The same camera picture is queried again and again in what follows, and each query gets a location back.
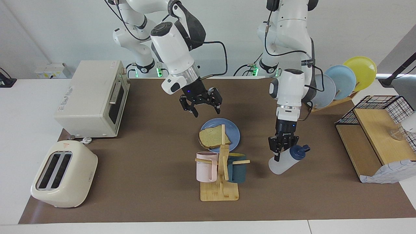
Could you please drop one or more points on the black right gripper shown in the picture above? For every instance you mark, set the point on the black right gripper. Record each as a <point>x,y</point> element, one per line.
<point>196,92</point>

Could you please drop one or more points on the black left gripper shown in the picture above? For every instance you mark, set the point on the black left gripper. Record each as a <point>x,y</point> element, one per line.
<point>286,128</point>

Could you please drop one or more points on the squeeze bottle with navy cap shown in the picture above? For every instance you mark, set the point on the squeeze bottle with navy cap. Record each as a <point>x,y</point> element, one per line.
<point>282,165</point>

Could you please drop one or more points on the bread slice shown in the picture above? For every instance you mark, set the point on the bread slice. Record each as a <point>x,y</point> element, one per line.
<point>211,136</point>

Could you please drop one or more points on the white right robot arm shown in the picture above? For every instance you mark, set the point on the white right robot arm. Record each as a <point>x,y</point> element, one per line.
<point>172,45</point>

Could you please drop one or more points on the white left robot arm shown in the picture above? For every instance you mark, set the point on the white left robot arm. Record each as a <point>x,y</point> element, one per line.
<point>292,87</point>

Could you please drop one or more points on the periwinkle blue plate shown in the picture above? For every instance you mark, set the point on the periwinkle blue plate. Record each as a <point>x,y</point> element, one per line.
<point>232,131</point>

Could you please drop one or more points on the pale grey plate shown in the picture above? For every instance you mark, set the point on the pale grey plate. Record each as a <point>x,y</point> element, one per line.
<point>326,94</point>

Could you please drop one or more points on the light blue plate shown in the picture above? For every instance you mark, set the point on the light blue plate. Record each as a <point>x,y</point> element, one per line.
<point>344,81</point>

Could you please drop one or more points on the yellow plate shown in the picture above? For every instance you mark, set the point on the yellow plate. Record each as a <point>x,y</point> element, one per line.
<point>362,70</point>

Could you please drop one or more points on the dark teal mug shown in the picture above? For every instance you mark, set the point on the dark teal mug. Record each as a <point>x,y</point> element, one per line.
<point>239,172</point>

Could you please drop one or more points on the pink mug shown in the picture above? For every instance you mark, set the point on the pink mug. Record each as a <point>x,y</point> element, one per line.
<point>204,169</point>

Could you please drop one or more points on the wooden mug tree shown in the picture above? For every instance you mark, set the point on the wooden mug tree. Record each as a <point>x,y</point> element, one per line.
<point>219,191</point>

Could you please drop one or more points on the brown table mat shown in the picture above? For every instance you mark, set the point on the brown table mat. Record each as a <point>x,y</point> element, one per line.
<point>146,178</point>

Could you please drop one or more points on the patterned white cloth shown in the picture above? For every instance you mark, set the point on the patterned white cloth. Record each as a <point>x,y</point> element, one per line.
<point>390,172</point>

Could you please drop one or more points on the clear glass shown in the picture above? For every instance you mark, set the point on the clear glass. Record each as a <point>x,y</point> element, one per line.
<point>396,134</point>

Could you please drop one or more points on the white toaster oven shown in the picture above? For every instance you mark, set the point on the white toaster oven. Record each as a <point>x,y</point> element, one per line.
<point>87,97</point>

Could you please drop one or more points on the black stand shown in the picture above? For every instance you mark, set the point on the black stand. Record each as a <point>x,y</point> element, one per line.
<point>390,78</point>

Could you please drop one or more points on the white power box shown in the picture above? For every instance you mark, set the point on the white power box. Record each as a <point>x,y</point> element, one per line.
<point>48,71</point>

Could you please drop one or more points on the cream toaster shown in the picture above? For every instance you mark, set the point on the cream toaster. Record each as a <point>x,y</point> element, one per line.
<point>65,182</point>

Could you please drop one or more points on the black desk object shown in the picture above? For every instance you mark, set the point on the black desk object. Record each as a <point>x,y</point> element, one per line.
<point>8,83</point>

